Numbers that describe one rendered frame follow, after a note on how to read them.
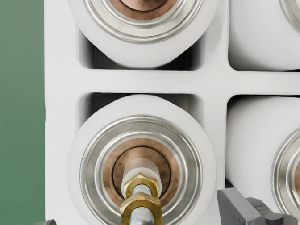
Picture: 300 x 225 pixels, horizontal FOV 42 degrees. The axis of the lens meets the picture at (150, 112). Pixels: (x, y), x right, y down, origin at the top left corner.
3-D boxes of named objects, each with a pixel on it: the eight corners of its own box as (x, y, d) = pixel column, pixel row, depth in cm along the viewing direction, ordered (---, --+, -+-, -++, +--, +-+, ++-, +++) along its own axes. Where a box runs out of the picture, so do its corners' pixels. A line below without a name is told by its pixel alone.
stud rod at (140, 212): (151, 189, 22) (156, 241, 15) (133, 191, 22) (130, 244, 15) (149, 172, 22) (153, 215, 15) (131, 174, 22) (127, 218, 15)
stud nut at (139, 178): (159, 205, 21) (160, 210, 20) (127, 209, 21) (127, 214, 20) (155, 169, 21) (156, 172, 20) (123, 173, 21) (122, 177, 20)
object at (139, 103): (101, 185, 42) (72, 258, 24) (92, 97, 42) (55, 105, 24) (189, 176, 43) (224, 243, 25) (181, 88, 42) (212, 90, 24)
